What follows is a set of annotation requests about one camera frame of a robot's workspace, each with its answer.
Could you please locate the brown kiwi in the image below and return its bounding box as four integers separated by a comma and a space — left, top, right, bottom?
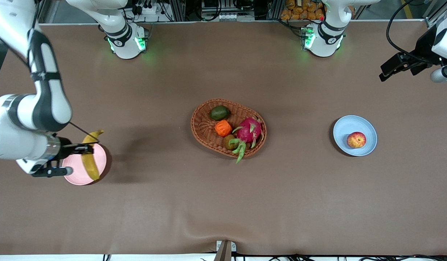
223, 134, 239, 150

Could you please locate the aluminium frame post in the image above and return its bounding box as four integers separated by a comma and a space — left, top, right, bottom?
423, 0, 447, 29
35, 0, 50, 24

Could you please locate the green avocado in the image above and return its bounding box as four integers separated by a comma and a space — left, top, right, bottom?
209, 105, 230, 121

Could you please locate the yellow banana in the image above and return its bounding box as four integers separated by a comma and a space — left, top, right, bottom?
81, 129, 104, 181

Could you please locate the light blue plate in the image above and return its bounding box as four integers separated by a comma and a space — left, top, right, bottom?
333, 115, 378, 157

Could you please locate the white terminal strip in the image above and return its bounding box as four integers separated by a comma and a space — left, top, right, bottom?
219, 13, 255, 21

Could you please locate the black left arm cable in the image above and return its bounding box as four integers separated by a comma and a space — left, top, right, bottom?
386, 0, 432, 64

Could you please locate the brown table cloth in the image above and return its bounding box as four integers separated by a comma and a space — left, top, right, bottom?
0, 20, 447, 256

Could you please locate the metal edge bracket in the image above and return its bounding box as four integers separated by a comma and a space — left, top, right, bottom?
216, 240, 237, 261

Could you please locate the red yellow apple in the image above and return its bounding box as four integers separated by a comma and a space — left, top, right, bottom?
347, 132, 367, 149

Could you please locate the pile of orange fruit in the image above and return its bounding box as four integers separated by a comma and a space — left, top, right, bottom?
280, 0, 356, 21

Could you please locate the orange tangerine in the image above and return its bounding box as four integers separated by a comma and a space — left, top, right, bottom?
215, 120, 233, 137

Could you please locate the pink dragon fruit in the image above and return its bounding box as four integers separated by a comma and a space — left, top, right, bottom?
230, 117, 264, 163

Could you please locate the pink plate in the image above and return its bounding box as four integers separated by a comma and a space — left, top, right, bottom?
62, 142, 107, 186

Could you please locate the brown wicker basket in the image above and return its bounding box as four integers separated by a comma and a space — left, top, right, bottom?
190, 98, 267, 157

